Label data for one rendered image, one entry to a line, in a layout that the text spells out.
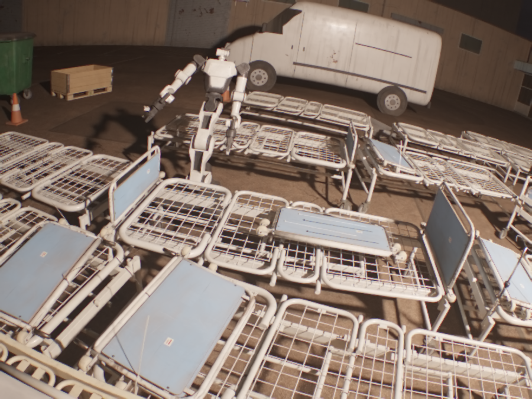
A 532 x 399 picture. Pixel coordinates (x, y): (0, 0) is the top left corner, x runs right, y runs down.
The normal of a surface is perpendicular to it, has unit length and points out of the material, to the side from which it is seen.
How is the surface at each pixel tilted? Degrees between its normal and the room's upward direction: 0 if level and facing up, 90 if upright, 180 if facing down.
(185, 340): 8
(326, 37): 88
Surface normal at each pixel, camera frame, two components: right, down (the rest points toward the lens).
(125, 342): 0.27, -0.84
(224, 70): 0.21, 0.22
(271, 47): -0.04, 0.44
